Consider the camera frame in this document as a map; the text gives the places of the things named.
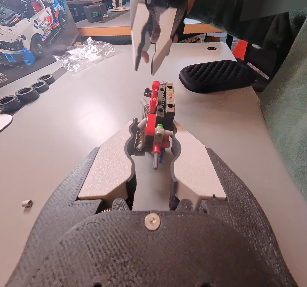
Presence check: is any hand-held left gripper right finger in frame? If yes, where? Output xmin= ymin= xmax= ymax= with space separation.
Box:
xmin=169 ymin=120 xmax=227 ymax=209

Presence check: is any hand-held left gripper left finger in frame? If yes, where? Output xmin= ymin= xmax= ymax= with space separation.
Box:
xmin=78 ymin=119 xmax=139 ymax=202

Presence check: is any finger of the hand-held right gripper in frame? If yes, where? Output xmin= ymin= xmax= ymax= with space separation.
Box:
xmin=130 ymin=0 xmax=151 ymax=72
xmin=151 ymin=7 xmax=178 ymax=75

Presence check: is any lego car model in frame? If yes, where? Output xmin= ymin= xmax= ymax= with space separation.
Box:
xmin=133 ymin=80 xmax=177 ymax=170

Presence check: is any person's right forearm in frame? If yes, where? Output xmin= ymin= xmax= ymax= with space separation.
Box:
xmin=187 ymin=0 xmax=291 ymax=43

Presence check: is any person's right hand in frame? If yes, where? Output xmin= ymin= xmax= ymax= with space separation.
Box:
xmin=141 ymin=22 xmax=161 ymax=64

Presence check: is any small printed box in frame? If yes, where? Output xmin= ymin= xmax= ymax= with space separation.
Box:
xmin=179 ymin=34 xmax=204 ymax=44

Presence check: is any black device with green lights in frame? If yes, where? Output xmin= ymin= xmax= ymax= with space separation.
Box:
xmin=83 ymin=3 xmax=107 ymax=23

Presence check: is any clear plastic bag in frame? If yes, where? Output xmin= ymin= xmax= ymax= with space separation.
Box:
xmin=52 ymin=37 xmax=116 ymax=72

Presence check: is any black padded chair armrest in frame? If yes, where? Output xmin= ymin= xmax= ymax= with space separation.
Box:
xmin=179 ymin=60 xmax=256 ymax=93

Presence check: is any orange cone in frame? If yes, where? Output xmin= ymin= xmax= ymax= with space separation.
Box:
xmin=232 ymin=39 xmax=249 ymax=61

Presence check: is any dark chair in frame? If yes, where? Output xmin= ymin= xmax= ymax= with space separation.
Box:
xmin=247 ymin=41 xmax=272 ymax=92

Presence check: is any dark printed box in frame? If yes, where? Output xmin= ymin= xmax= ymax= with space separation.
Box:
xmin=0 ymin=0 xmax=80 ymax=88

